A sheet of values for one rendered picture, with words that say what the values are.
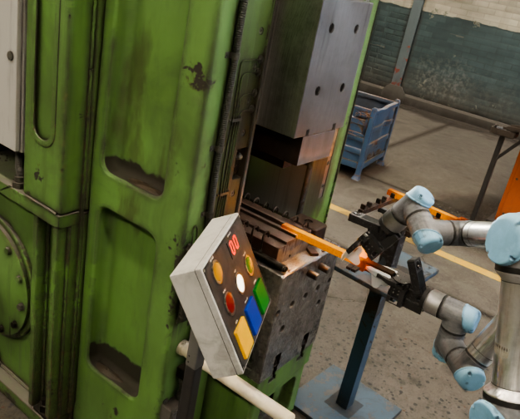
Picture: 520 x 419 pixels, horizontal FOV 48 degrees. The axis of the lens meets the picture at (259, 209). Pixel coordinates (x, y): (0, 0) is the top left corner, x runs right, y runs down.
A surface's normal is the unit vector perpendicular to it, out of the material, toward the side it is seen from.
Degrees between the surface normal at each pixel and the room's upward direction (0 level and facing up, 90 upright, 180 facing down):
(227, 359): 90
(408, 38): 90
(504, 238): 83
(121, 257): 90
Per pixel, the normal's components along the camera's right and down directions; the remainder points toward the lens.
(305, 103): 0.78, 0.37
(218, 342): -0.21, 0.37
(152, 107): -0.59, 0.21
